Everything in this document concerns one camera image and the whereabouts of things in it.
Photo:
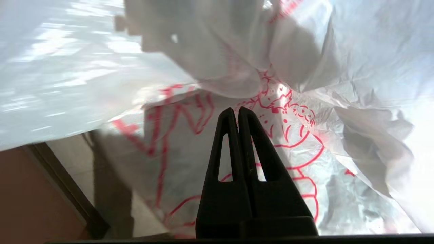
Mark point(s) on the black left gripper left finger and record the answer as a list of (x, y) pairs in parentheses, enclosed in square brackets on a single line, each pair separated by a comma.
[(217, 203)]

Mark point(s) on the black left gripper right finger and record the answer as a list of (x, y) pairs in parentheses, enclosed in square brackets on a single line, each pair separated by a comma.
[(278, 200)]

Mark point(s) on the clear plastic bag red print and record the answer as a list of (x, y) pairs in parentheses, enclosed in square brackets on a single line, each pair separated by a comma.
[(373, 51)]

